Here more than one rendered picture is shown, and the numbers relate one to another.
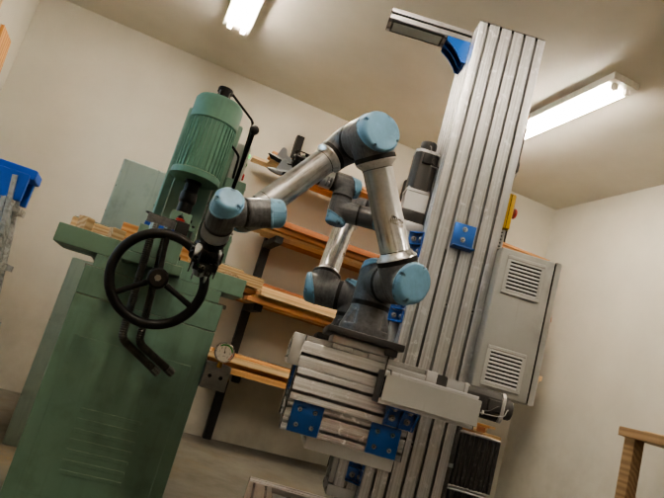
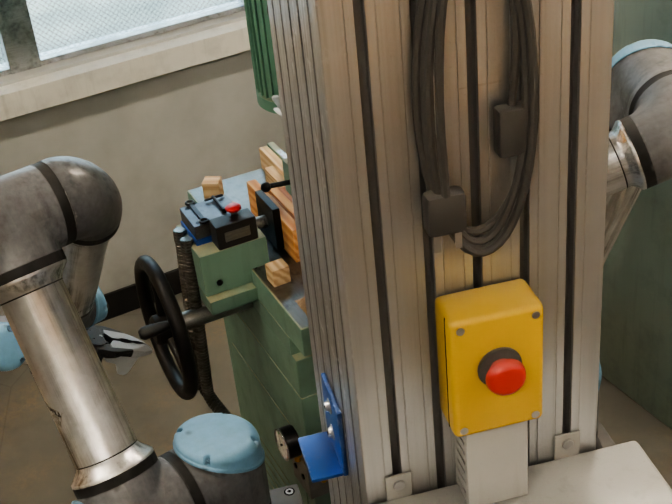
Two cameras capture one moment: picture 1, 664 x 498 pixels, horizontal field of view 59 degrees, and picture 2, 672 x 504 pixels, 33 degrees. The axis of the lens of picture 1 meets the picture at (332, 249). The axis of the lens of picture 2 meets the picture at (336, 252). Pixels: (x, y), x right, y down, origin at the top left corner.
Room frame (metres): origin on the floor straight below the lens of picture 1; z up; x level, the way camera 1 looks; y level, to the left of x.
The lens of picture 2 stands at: (1.77, -1.35, 2.05)
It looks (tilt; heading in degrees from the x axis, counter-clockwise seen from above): 32 degrees down; 81
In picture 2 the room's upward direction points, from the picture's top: 6 degrees counter-clockwise
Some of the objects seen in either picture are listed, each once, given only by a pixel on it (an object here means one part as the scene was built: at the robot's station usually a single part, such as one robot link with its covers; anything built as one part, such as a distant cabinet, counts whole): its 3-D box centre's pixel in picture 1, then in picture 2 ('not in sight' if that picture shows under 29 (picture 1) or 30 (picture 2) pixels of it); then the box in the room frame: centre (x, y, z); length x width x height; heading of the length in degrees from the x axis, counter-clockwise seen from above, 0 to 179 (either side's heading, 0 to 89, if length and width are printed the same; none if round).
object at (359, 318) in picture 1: (367, 319); not in sight; (1.76, -0.16, 0.87); 0.15 x 0.15 x 0.10
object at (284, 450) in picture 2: (222, 355); (290, 445); (1.89, 0.23, 0.65); 0.06 x 0.04 x 0.08; 104
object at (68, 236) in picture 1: (153, 262); (266, 256); (1.92, 0.54, 0.87); 0.61 x 0.30 x 0.06; 104
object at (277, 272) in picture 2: not in sight; (277, 272); (1.92, 0.41, 0.92); 0.03 x 0.03 x 0.03; 15
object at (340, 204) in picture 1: (342, 211); not in sight; (2.06, 0.00, 1.25); 0.11 x 0.08 x 0.11; 82
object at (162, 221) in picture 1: (167, 225); (217, 219); (1.83, 0.52, 0.99); 0.13 x 0.11 x 0.06; 104
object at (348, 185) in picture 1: (345, 186); not in sight; (2.07, 0.02, 1.35); 0.11 x 0.08 x 0.09; 104
